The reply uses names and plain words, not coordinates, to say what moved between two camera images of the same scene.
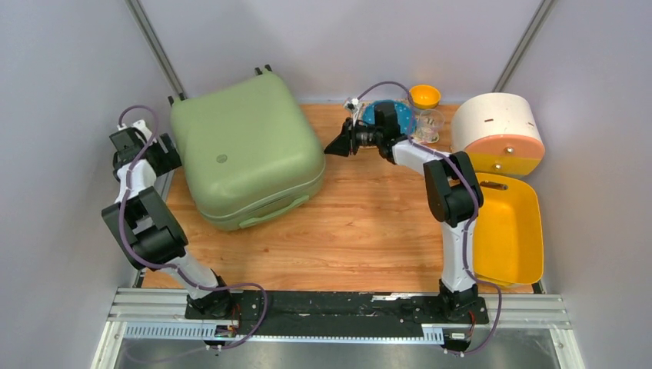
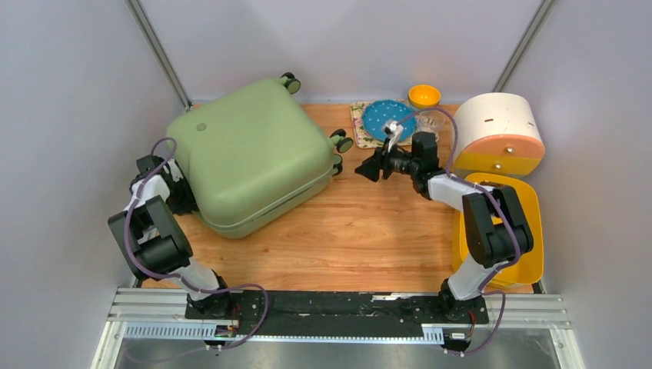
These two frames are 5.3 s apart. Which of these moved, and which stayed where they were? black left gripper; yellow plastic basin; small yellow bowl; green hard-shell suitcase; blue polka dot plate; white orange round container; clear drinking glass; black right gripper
Moved: green hard-shell suitcase; black right gripper; black left gripper
Stayed: yellow plastic basin; clear drinking glass; small yellow bowl; blue polka dot plate; white orange round container
